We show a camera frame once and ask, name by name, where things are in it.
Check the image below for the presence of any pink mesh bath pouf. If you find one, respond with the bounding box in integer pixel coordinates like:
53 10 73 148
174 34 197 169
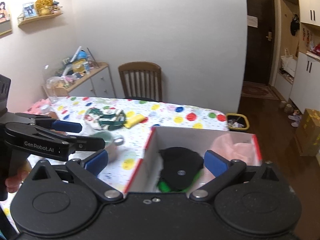
209 132 260 166

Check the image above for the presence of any black cap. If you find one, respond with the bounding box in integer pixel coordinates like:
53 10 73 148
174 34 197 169
157 147 204 193

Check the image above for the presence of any person's left hand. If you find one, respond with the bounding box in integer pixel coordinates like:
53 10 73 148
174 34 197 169
5 168 30 193

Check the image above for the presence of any mint green mug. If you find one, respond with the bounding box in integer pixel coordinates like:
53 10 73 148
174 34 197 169
91 131 124 163

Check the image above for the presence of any green white patterned bag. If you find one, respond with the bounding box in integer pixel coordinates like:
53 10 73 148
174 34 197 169
84 107 126 131

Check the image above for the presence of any colourful polka dot tablecloth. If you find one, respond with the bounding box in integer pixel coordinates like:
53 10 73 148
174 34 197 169
0 96 230 227

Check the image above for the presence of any yellow rimmed trash bin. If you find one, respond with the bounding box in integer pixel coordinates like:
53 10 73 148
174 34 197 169
226 113 250 132

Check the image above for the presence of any yellow sponge cloth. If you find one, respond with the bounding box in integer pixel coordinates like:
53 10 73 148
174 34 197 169
124 114 145 129

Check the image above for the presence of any red white storage box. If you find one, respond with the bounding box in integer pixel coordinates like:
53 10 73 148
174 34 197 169
124 126 262 193

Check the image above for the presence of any white drawer side cabinet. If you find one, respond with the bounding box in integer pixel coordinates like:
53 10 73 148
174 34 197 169
42 62 117 98

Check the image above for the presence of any wooden chair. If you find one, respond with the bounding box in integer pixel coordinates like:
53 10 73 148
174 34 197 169
118 61 163 102

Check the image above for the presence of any brown cardboard box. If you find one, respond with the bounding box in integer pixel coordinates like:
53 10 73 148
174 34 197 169
294 108 320 157

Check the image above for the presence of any dark entrance door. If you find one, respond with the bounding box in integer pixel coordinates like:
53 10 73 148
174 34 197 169
244 0 275 85

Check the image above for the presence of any wooden wall shelf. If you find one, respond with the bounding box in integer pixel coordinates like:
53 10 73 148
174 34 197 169
17 12 63 27

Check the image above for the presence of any white wall cabinet unit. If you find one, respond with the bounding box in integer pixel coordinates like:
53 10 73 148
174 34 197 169
280 0 319 112

